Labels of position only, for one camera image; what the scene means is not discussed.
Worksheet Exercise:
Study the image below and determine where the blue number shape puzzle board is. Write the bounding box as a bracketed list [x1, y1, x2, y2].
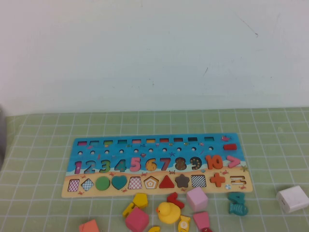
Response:
[61, 132, 253, 199]

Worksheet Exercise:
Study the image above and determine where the pink number five piece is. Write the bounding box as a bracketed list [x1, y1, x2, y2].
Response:
[130, 157, 141, 173]

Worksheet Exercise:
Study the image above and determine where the red triangle piece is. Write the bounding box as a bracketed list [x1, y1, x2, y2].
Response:
[158, 174, 175, 189]

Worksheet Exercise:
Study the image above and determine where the brown star piece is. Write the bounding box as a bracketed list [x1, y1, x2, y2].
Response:
[174, 174, 192, 189]

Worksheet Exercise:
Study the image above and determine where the teal heart piece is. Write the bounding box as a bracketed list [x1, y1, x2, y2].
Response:
[111, 175, 128, 191]

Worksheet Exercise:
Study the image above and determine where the orange number ten piece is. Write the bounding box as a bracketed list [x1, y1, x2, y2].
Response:
[205, 154, 224, 170]

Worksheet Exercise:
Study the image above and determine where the green circle piece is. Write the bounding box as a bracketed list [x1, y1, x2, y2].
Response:
[95, 176, 112, 192]

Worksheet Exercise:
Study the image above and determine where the red number piece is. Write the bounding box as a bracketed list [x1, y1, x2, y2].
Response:
[167, 191, 185, 209]

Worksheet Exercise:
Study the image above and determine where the orange plus sign piece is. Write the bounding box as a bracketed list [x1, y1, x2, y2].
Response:
[209, 172, 226, 188]

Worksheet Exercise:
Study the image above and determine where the pink greater-than sign piece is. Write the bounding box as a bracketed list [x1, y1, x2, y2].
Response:
[226, 156, 241, 169]

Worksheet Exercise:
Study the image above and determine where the pink number one piece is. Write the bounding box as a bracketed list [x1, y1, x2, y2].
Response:
[74, 159, 83, 175]

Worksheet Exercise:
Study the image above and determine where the yellow fish piece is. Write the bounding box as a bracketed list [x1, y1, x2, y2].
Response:
[177, 215, 192, 232]

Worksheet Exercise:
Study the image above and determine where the teal number four piece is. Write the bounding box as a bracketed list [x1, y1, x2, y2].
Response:
[227, 191, 246, 205]

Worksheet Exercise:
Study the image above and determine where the teal fish piece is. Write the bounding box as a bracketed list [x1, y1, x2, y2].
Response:
[228, 203, 249, 217]

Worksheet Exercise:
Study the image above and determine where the yellow pentagon block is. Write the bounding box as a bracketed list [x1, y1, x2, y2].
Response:
[132, 192, 149, 209]

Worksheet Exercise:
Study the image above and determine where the light pink cube block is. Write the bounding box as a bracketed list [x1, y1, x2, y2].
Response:
[185, 186, 209, 212]

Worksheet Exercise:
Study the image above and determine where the yellow rubber duck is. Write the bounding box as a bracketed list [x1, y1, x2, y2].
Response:
[155, 201, 182, 224]

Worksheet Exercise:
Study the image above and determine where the crimson square block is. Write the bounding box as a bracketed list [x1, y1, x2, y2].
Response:
[124, 206, 150, 232]

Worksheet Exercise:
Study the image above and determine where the pink trapezoid block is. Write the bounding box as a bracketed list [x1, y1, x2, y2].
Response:
[192, 211, 211, 231]

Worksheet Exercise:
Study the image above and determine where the orange block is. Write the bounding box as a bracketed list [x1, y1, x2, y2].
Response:
[78, 219, 100, 232]

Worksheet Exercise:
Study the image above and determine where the white wall charger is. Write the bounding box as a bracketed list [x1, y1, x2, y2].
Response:
[276, 185, 309, 214]

